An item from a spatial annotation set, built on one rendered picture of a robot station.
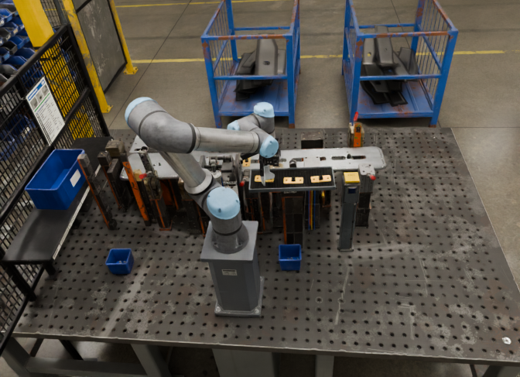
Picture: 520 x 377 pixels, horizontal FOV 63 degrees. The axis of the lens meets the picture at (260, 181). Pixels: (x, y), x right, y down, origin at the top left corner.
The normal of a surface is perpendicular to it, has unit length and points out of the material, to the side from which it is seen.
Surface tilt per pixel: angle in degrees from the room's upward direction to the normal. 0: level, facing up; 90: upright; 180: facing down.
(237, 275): 90
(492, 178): 0
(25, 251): 0
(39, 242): 0
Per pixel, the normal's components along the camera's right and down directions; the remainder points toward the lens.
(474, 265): -0.07, -0.75
